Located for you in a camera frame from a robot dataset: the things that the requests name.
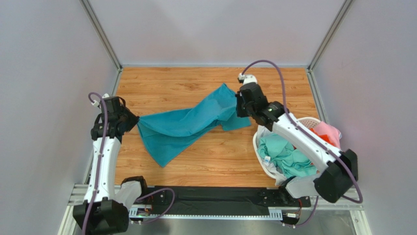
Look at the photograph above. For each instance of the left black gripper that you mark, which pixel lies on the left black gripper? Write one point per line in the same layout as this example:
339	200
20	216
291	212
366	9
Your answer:
134	119

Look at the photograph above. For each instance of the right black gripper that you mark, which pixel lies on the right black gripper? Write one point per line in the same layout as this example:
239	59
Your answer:
241	103

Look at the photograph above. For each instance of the teal blue t-shirt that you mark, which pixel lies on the teal blue t-shirt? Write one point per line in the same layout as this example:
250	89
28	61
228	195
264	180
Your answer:
166	135

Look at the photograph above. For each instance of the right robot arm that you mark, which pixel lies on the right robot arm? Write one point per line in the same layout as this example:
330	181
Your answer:
337	169

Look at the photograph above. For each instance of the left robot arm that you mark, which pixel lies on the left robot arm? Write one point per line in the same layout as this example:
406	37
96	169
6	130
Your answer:
104	176

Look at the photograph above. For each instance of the white laundry basket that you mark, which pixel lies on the white laundry basket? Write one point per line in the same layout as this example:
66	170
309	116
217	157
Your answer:
278	158

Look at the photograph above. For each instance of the mint green t-shirt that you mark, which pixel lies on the mint green t-shirt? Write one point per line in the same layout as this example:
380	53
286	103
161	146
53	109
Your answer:
285	156

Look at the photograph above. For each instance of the pink t-shirt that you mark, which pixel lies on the pink t-shirt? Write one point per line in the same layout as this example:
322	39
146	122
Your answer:
334	133

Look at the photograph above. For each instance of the white t-shirt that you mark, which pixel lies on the white t-shirt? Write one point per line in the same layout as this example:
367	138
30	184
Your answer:
266	163

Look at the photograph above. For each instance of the orange t-shirt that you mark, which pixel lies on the orange t-shirt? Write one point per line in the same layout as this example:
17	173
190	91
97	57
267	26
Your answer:
324	137

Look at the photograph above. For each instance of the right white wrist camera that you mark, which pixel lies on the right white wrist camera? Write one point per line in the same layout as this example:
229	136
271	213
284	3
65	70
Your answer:
246	79

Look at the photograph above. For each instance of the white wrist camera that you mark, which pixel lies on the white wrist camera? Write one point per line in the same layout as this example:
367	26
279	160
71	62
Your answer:
96	103
246	79

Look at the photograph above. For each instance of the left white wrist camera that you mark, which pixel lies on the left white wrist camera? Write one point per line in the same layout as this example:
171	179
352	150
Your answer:
96	103

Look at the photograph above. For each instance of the aluminium frame rail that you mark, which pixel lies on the aluminium frame rail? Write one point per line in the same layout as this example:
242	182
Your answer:
158	201

